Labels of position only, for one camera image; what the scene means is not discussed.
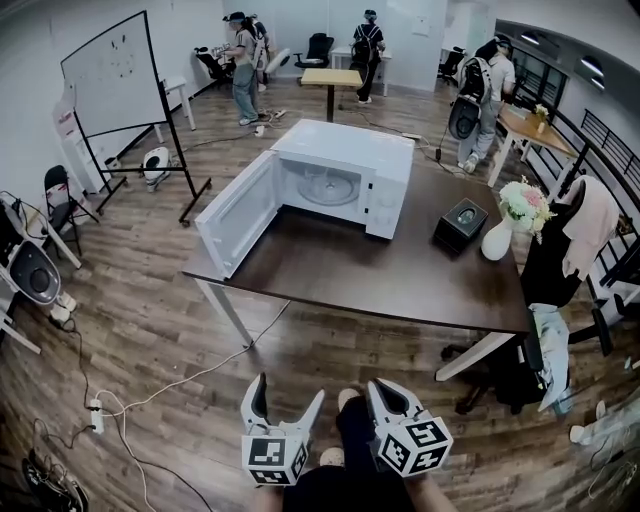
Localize wooden desk with white legs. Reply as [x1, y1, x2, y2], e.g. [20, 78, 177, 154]
[486, 106, 582, 190]

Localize white backpack device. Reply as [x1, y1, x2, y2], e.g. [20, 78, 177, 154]
[447, 56, 491, 142]
[141, 145, 174, 193]
[0, 189, 64, 307]

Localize yellow top pedestal table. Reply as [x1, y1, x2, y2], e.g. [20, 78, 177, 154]
[300, 67, 364, 124]

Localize black metal railing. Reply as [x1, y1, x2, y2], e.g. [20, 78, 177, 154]
[548, 108, 640, 289]

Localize black cable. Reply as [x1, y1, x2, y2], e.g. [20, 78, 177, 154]
[29, 314, 101, 451]

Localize glass turntable plate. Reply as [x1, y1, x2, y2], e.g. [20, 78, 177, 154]
[296, 168, 362, 207]

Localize white table leg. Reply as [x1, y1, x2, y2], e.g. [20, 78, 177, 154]
[434, 331, 517, 383]
[195, 278, 255, 350]

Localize person's black trousers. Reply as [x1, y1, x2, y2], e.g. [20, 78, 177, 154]
[281, 394, 417, 512]

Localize white vase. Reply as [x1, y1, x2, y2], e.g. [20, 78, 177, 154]
[480, 214, 517, 263]

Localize white power cable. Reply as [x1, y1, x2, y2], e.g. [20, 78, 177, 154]
[97, 298, 292, 512]

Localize black office chair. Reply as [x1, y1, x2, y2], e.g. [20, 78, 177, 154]
[436, 45, 467, 87]
[193, 45, 237, 92]
[439, 319, 547, 417]
[518, 174, 617, 357]
[293, 32, 336, 72]

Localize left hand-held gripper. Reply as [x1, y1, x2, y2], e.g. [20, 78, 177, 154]
[240, 372, 327, 488]

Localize person's right forearm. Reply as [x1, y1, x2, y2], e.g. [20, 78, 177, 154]
[404, 473, 459, 512]

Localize small white table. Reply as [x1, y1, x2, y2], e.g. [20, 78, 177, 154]
[153, 75, 198, 144]

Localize pink and white flower bouquet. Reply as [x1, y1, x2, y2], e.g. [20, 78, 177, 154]
[498, 175, 558, 247]

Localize pink cloth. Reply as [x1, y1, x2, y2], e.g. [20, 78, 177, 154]
[560, 175, 622, 282]

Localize white power strip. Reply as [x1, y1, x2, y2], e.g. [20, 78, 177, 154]
[89, 397, 107, 436]

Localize light blue garment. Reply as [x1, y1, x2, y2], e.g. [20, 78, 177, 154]
[528, 302, 575, 415]

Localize black tissue box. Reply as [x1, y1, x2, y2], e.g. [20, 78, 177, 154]
[432, 197, 490, 257]

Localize black folding chair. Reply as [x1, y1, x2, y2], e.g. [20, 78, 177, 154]
[43, 164, 101, 257]

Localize white microwave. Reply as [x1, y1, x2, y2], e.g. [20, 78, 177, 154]
[194, 118, 416, 281]

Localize whiteboard on black stand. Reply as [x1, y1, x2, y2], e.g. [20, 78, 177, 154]
[60, 9, 214, 227]

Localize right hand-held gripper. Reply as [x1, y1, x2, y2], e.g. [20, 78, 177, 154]
[366, 377, 456, 479]

